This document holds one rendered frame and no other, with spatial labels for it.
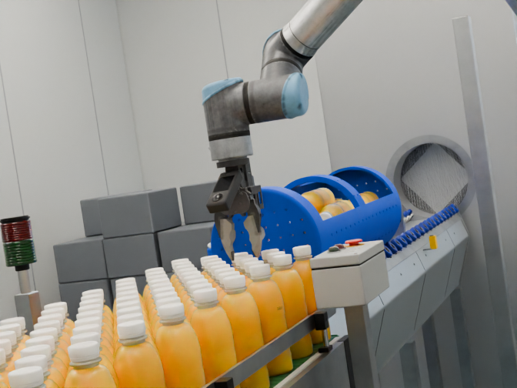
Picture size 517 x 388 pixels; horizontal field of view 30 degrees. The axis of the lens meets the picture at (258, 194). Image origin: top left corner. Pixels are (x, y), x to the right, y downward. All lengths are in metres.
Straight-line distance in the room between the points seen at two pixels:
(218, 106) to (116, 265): 4.30
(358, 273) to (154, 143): 6.59
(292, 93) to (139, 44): 6.48
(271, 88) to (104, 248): 4.38
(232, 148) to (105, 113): 6.07
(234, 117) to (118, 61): 6.40
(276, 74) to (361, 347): 0.59
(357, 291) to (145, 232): 4.33
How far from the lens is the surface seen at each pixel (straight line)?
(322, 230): 2.27
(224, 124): 1.99
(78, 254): 6.38
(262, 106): 1.97
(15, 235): 2.01
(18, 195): 6.92
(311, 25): 2.01
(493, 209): 3.54
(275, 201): 2.26
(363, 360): 1.94
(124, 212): 6.15
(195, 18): 8.17
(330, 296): 1.84
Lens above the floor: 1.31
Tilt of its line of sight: 2 degrees down
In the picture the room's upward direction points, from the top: 8 degrees counter-clockwise
